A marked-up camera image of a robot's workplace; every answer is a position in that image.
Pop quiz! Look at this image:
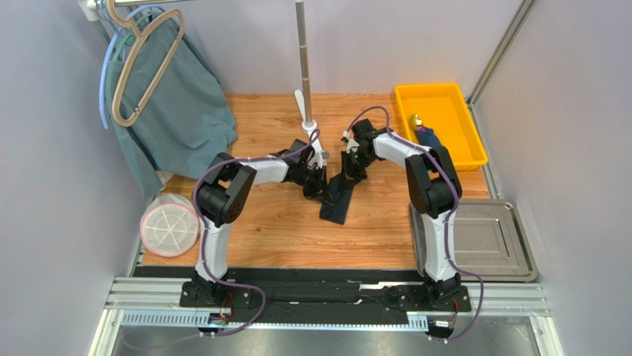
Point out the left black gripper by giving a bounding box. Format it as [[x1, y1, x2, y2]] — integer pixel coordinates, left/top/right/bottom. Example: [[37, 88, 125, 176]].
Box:
[[293, 166, 333, 207]]

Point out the black paper napkin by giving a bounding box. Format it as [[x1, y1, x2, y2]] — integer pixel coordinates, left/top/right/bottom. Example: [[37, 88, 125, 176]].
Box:
[[319, 173, 358, 225]]

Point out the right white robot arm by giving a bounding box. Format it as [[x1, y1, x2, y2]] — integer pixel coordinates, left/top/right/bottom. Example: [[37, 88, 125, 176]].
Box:
[[336, 119, 461, 309]]

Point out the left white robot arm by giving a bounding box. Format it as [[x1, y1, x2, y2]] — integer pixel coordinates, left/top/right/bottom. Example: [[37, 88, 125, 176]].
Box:
[[180, 139, 334, 308]]

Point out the rolled dark blue napkin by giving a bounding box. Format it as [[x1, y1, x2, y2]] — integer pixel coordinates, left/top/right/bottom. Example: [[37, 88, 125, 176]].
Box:
[[415, 126, 441, 148]]

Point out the white stand base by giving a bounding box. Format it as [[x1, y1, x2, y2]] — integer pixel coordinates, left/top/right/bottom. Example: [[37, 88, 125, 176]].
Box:
[[294, 89, 329, 168]]

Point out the yellow plastic bin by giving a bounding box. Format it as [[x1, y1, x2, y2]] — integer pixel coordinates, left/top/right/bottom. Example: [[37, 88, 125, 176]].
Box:
[[395, 82, 488, 171]]

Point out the pink rimmed white mesh basket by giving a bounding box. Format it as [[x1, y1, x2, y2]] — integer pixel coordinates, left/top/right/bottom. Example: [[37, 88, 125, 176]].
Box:
[[139, 193, 200, 257]]

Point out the metal tray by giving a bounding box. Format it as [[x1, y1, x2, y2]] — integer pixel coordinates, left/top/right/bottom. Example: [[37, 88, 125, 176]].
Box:
[[408, 197, 537, 283]]

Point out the metal stand pole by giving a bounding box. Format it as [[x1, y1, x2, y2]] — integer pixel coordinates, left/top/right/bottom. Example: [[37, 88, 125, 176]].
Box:
[[294, 0, 317, 134]]

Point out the teal hanging cloth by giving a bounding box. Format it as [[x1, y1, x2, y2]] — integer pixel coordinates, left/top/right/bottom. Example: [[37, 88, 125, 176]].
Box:
[[105, 19, 237, 201]]

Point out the beige clothes hanger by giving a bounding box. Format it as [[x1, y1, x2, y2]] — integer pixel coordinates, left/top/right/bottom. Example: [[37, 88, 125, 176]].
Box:
[[105, 0, 185, 128]]

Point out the green clothes hanger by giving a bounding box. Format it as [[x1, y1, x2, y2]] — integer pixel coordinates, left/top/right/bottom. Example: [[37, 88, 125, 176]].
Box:
[[113, 12, 154, 60]]

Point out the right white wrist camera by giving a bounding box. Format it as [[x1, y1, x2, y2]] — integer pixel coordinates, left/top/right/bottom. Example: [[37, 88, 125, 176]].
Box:
[[341, 131, 359, 153]]

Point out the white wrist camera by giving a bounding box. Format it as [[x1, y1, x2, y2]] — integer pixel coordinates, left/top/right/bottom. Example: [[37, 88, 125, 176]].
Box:
[[312, 149, 330, 169], [341, 131, 359, 153]]

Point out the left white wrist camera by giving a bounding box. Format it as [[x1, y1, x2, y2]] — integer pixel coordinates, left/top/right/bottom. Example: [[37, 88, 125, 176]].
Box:
[[312, 149, 330, 169]]

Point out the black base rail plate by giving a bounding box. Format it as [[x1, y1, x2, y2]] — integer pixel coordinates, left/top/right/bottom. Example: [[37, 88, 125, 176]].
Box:
[[133, 266, 477, 326]]

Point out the aluminium frame rail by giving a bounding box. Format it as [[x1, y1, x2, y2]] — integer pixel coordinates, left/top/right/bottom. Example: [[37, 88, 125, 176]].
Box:
[[90, 267, 563, 355]]

